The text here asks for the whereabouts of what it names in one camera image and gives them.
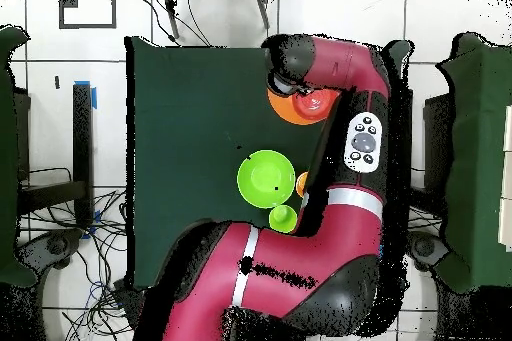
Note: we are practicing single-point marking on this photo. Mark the green bowl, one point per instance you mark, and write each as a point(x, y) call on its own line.
point(266, 179)

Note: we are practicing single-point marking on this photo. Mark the large orange bowl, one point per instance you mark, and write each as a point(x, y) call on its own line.
point(280, 113)

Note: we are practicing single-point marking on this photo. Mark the red-orange bowl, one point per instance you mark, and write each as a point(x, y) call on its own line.
point(314, 107)

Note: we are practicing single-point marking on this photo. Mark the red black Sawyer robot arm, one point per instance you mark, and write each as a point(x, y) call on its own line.
point(320, 245)

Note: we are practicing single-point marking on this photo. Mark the orange cup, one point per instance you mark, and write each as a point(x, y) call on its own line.
point(301, 185)

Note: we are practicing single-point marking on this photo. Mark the lime cup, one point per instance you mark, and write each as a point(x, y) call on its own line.
point(282, 219)

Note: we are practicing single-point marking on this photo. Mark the dark green tablecloth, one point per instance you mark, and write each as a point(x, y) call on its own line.
point(180, 117)

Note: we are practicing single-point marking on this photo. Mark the blue tape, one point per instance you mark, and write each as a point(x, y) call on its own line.
point(94, 99)

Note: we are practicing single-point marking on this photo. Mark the black stand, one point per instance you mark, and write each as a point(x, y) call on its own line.
point(82, 137)

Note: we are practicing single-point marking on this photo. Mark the black power box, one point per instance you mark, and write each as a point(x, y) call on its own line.
point(126, 295)

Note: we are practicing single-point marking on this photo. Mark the dark grey chair base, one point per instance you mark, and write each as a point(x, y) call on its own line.
point(52, 247)
point(428, 247)

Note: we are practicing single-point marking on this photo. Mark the small black object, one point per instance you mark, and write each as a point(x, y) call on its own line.
point(57, 82)

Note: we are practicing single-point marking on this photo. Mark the green cloth covered table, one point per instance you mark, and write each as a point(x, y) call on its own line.
point(480, 117)
point(10, 157)

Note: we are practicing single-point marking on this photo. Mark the white box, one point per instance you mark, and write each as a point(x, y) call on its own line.
point(507, 177)

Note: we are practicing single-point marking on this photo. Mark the black post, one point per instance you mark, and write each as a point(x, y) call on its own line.
point(408, 137)

